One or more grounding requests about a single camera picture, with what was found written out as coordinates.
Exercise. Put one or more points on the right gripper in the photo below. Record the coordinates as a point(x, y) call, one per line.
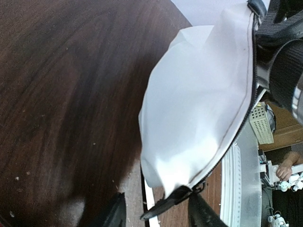
point(279, 43)

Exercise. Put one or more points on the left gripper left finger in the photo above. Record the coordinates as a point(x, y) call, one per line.
point(114, 214)

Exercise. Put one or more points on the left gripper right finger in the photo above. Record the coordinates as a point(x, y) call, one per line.
point(200, 214)

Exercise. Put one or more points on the white zipper pouch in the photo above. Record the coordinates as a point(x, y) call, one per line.
point(199, 96)

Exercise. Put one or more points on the person hand in background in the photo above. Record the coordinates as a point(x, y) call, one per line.
point(284, 170)

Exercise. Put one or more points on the perforated metal box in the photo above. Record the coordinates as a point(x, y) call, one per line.
point(260, 124)

